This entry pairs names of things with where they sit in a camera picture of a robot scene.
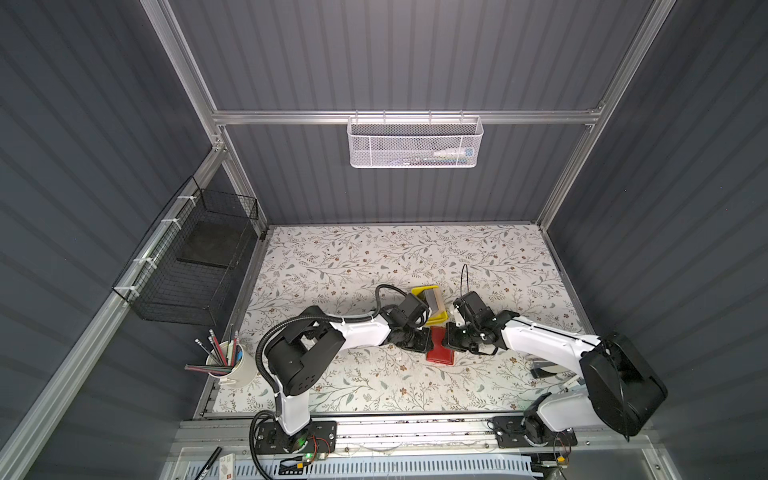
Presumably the white tube in basket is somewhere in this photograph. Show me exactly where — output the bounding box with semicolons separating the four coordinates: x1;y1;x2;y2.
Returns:
433;147;476;162

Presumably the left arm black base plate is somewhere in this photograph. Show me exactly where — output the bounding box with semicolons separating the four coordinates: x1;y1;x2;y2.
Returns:
253;420;338;455

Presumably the white wire mesh basket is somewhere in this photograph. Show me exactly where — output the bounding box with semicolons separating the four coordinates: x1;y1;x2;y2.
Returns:
346;116;484;169

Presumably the yellow plastic card tray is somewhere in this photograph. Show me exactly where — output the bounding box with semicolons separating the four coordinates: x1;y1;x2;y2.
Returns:
411;285;449;326

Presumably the small white red box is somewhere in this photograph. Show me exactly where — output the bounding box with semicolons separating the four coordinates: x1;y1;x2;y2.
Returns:
218;454;236;480

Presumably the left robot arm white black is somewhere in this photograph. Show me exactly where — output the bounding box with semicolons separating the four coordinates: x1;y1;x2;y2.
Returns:
254;289;434;437

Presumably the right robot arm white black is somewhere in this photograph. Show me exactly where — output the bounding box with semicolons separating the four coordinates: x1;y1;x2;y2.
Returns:
443;291;668;445

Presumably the black wire mesh basket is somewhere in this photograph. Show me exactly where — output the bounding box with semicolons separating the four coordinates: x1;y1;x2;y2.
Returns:
113;181;259;329

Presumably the white slotted cable duct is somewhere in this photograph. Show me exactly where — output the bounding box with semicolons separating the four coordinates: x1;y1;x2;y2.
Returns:
264;454;544;479

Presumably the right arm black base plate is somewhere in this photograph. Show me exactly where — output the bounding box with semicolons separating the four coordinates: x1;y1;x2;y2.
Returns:
487;415;578;449

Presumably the red leather card holder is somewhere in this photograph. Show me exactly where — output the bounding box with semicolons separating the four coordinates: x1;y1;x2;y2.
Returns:
426;326;455;366

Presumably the white pencil cup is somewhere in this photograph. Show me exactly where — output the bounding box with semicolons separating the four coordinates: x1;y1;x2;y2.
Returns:
205;341;258;388

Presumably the stack of credit cards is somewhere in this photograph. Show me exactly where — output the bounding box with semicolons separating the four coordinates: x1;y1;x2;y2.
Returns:
418;285;445;317

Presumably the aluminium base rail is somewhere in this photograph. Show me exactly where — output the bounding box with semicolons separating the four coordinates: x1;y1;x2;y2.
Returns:
173;410;652;460

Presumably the black pen on ledge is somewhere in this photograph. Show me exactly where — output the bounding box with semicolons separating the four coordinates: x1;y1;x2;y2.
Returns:
194;446;222;480

